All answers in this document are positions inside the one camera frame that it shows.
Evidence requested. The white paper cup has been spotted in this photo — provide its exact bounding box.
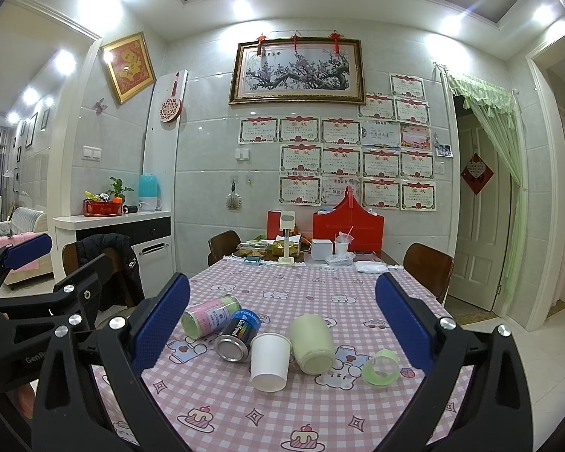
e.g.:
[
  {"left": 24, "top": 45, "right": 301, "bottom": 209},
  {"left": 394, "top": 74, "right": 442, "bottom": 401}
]
[{"left": 251, "top": 333, "right": 291, "bottom": 393}]

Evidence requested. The green clear plastic cup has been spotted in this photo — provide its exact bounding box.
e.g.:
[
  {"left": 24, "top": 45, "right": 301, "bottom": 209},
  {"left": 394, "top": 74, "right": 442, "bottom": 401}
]
[{"left": 362, "top": 349, "right": 400, "bottom": 388}]

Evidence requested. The pale green cylindrical cup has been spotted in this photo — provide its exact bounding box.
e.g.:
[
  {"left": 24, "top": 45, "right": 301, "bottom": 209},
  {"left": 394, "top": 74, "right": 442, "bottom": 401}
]
[{"left": 289, "top": 314, "right": 336, "bottom": 376}]

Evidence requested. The clear drink cup with straw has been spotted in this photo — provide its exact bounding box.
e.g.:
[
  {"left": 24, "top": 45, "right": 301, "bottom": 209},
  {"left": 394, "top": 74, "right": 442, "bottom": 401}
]
[{"left": 334, "top": 228, "right": 354, "bottom": 255}]

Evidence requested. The red plant tray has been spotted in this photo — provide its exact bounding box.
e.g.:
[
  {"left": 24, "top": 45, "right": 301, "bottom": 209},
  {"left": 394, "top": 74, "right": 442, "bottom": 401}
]
[{"left": 82, "top": 199, "right": 123, "bottom": 217}]

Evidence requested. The black jacket on chair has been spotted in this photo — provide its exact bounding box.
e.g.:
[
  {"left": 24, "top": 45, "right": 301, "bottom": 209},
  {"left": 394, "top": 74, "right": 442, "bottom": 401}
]
[{"left": 75, "top": 233, "right": 145, "bottom": 311}]

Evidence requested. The white sideboard cabinet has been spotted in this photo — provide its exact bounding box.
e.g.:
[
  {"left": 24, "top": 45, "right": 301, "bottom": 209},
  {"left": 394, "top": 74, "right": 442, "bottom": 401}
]
[{"left": 53, "top": 210, "right": 175, "bottom": 297}]

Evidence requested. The teal white humidifier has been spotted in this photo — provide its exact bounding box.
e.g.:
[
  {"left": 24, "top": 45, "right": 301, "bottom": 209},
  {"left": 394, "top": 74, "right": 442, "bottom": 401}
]
[{"left": 137, "top": 174, "right": 162, "bottom": 211}]

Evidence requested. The brown chair right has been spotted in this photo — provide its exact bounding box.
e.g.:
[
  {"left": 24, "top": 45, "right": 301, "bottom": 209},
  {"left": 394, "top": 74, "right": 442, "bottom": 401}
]
[{"left": 403, "top": 243, "right": 454, "bottom": 303}]

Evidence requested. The brown chair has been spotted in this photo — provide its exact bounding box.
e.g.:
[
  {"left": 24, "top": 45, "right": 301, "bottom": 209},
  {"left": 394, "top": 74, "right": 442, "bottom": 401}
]
[
  {"left": 208, "top": 230, "right": 241, "bottom": 266},
  {"left": 403, "top": 243, "right": 454, "bottom": 303}
]

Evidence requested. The pink green canister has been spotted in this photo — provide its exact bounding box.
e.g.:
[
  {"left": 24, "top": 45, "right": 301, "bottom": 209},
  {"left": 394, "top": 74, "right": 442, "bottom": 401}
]
[{"left": 182, "top": 295, "right": 242, "bottom": 340}]

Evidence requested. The blue black tin can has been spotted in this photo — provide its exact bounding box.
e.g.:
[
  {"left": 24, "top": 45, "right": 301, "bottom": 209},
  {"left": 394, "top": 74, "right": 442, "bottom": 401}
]
[{"left": 214, "top": 309, "right": 261, "bottom": 363}]

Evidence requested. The brown chair left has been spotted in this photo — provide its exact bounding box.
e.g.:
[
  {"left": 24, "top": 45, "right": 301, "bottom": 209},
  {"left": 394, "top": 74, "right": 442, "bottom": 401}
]
[{"left": 208, "top": 230, "right": 241, "bottom": 266}]

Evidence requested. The pink checkered tablecloth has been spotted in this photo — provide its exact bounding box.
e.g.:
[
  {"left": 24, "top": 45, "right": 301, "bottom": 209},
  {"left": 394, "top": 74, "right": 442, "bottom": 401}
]
[{"left": 142, "top": 259, "right": 425, "bottom": 451}]

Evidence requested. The gold red framed picture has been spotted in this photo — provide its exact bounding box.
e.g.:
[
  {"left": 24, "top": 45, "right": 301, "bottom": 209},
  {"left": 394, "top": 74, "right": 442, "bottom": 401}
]
[{"left": 101, "top": 32, "right": 156, "bottom": 105}]

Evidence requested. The red gift bag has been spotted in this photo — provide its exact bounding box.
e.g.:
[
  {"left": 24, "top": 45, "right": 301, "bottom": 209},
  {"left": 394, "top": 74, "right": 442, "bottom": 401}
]
[{"left": 312, "top": 187, "right": 385, "bottom": 252}]

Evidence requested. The white panel door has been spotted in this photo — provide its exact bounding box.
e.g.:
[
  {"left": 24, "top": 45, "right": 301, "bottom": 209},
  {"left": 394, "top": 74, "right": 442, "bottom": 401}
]
[{"left": 449, "top": 115, "right": 512, "bottom": 310}]

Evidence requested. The white square box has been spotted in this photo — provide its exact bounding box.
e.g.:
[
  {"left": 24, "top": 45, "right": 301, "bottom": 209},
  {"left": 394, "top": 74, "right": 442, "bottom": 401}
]
[{"left": 310, "top": 239, "right": 334, "bottom": 261}]

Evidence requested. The red diamond door decoration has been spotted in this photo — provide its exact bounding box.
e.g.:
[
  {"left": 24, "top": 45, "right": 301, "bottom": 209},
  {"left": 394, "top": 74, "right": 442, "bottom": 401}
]
[{"left": 461, "top": 153, "right": 494, "bottom": 195}]

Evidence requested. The small red box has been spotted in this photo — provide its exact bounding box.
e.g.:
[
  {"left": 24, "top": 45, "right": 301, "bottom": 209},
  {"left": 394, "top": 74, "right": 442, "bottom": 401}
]
[{"left": 266, "top": 210, "right": 281, "bottom": 240}]

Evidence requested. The white desk lamp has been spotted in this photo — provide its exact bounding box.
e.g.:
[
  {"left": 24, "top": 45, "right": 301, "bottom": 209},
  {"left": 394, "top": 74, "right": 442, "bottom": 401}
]
[{"left": 277, "top": 210, "right": 296, "bottom": 265}]

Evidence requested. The green lace door curtain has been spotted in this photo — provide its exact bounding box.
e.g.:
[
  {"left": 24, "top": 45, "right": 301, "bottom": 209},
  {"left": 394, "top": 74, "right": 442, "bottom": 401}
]
[{"left": 445, "top": 70, "right": 528, "bottom": 308}]

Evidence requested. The plum blossom framed painting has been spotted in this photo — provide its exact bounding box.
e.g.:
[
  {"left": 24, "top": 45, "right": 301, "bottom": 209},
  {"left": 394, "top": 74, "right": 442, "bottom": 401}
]
[{"left": 228, "top": 35, "right": 365, "bottom": 105}]

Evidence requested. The round red wall ornament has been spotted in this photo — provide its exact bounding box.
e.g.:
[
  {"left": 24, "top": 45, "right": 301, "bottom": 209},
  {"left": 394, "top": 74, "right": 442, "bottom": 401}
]
[{"left": 159, "top": 73, "right": 182, "bottom": 124}]

